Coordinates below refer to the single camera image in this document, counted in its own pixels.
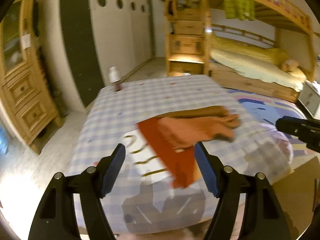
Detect orange knitted glove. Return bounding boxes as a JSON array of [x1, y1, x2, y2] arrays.
[[156, 106, 241, 150]]

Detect white nightstand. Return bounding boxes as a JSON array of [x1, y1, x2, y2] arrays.
[[298, 81, 320, 120]]

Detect colourful oval rug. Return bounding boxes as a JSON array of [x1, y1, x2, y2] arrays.
[[228, 89, 319, 168]]

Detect plush toy on bed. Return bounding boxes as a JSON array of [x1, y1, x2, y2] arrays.
[[280, 59, 299, 73]]

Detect yellow blanket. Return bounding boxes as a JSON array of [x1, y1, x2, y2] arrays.
[[211, 34, 290, 66]]

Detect cream mattress sheet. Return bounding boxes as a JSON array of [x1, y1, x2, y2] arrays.
[[210, 48, 306, 92]]

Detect wooden bunk bed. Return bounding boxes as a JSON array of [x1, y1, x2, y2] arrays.
[[203, 0, 316, 102]]

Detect blue checkered tablecloth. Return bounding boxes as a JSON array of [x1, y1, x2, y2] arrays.
[[67, 75, 290, 234]]

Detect red and white paper bag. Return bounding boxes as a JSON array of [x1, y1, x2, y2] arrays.
[[122, 118, 202, 188]]

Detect wooden cabinet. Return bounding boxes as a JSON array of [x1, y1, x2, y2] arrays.
[[1, 0, 63, 154]]

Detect green puffer jacket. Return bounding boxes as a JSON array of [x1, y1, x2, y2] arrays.
[[223, 0, 255, 21]]

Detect small brown bottle white cap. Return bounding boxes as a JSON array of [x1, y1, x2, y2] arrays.
[[108, 66, 122, 92]]

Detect wooden stair drawers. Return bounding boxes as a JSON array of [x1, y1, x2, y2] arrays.
[[163, 0, 208, 76]]

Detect white wardrobe with holes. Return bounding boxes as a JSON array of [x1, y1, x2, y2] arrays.
[[60, 0, 152, 106]]

